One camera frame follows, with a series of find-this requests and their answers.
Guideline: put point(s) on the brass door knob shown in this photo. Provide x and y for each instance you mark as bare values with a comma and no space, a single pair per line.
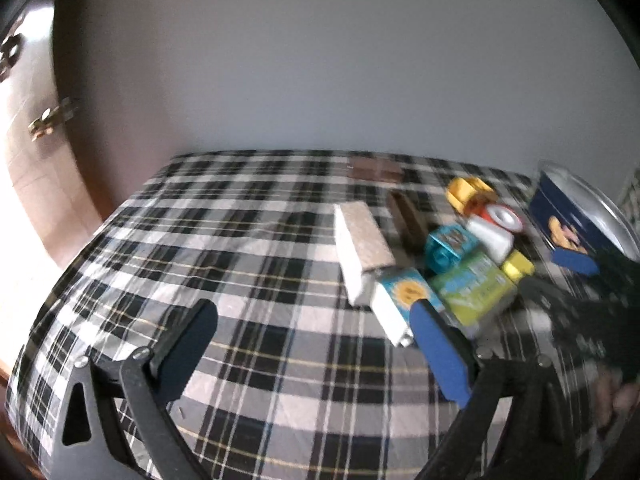
50,119

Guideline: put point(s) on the brown wooden door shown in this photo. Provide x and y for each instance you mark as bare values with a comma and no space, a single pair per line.
51,165

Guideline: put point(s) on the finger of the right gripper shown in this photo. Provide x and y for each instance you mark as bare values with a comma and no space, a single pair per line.
576,262

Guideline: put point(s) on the sun picture toy block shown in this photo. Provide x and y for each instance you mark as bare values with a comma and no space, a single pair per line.
394,293

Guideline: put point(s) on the small yellow block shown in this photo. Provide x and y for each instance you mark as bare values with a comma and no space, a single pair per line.
517,266

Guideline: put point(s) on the white box with beige top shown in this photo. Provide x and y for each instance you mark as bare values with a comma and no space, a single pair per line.
362,250

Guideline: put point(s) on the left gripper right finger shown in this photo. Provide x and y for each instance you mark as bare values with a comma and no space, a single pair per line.
537,441

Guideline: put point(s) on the teal bear toy block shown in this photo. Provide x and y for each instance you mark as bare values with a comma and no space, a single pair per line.
447,246

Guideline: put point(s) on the brown wallet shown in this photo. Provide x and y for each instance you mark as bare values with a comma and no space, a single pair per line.
375,169

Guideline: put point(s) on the black white plaid tablecloth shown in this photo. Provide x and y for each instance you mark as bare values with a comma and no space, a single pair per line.
297,383

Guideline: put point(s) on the person's hand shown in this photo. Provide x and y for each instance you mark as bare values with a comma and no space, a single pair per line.
611,396

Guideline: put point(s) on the yellow toy block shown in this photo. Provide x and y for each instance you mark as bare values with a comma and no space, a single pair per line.
469,195

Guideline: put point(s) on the blue cookie tin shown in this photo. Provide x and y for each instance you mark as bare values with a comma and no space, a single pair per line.
574,215

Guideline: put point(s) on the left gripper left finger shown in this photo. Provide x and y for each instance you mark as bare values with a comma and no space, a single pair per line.
93,444

